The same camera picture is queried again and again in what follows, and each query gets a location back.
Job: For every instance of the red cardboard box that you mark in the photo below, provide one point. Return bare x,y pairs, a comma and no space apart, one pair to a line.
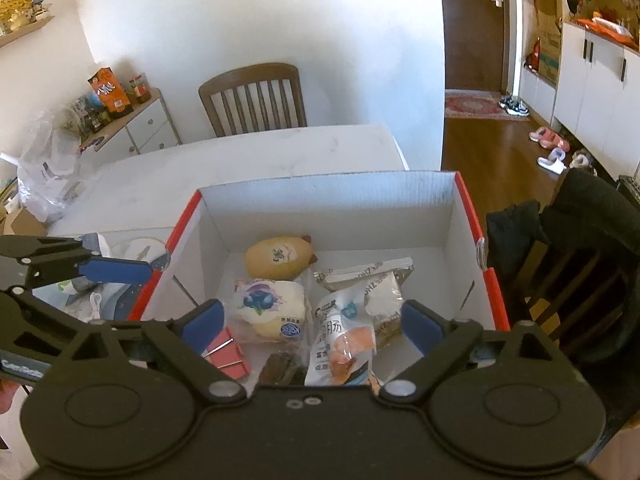
325,205

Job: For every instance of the pair of pink slippers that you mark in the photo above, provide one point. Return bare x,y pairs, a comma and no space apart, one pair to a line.
550,137

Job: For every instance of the orange snack box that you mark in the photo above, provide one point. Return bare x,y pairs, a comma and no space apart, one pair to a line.
112,92

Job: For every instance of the white marble desktop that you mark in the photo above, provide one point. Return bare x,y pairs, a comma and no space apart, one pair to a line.
250,160

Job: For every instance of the small brown cardboard box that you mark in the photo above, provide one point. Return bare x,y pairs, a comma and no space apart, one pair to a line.
22,222

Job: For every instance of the sausage packet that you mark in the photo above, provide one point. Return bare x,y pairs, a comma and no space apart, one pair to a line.
335,340

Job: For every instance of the clear plastic bag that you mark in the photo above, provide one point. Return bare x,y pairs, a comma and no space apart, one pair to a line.
45,170

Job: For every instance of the dark snack packet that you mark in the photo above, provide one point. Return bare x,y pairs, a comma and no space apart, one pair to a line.
280,367

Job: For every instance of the silver snack packet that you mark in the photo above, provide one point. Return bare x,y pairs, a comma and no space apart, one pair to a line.
380,285

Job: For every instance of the blueberry pastry packet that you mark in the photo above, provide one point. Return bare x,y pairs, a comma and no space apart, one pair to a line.
270,305

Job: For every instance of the red patterned rug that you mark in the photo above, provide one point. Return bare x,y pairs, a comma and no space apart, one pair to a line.
472,106

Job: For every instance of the pair of dark sneakers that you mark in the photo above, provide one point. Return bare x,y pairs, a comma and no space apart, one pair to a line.
515,105

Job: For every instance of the grey slipper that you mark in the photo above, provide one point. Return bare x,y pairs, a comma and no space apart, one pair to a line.
582,160

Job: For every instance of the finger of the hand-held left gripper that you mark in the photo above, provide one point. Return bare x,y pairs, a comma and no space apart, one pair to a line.
120,271
45,312

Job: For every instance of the brown wooden chair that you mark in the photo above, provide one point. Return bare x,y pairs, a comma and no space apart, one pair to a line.
250,76

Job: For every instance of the orange flat package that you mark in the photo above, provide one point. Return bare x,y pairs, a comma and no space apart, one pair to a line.
605,27

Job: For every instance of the white slipper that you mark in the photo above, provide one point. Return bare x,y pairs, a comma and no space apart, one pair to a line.
552,161

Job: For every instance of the yellow bun packet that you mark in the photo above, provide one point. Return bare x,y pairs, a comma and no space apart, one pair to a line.
277,260

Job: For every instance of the brown wooden door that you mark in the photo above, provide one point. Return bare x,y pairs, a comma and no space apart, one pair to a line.
470,35

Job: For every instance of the wooden wall shelf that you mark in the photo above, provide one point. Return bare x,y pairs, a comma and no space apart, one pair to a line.
30,27

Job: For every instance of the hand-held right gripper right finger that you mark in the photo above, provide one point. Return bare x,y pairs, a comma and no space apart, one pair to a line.
420,325

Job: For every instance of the red bottle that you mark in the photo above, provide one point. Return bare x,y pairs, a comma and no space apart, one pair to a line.
536,57

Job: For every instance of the yellow knitted item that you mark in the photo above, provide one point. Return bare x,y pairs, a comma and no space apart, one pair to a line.
15,7

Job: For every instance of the dark wooden chair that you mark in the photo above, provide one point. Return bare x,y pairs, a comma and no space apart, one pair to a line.
550,272

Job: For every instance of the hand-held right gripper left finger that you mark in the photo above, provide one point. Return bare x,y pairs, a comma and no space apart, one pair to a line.
205,322

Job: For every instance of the small red packet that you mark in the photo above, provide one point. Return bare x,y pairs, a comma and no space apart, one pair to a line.
230,360

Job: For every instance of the wooden chair with black jacket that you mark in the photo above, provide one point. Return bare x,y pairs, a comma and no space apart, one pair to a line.
575,210

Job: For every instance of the printed cardboard carton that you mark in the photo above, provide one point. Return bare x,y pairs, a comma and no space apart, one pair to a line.
549,55

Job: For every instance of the white side cabinet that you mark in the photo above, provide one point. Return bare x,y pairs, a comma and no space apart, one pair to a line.
150,125

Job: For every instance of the red-lidded sauce jar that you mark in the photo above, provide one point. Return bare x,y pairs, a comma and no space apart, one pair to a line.
139,89

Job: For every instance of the tall white cabinet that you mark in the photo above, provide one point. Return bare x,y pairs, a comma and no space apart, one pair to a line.
595,80

